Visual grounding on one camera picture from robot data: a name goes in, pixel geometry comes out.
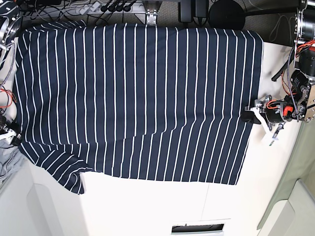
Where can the aluminium frame post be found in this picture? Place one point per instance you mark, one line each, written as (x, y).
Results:
(152, 9)

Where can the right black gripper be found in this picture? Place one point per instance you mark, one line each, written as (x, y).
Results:
(10, 134)

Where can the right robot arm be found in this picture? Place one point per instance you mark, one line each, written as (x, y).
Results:
(10, 21)

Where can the white power strip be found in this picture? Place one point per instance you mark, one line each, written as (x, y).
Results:
(84, 8)

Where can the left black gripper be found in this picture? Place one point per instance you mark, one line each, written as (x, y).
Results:
(272, 110)

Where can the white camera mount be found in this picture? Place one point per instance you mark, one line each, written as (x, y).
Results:
(272, 139)

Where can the navy white striped t-shirt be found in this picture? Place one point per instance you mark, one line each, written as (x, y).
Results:
(134, 101)

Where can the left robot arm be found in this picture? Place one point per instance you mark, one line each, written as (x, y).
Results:
(297, 76)

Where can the white vent slot frame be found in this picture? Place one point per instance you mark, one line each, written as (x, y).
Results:
(198, 230)

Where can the grey cloth pile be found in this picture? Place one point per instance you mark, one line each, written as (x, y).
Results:
(11, 160)

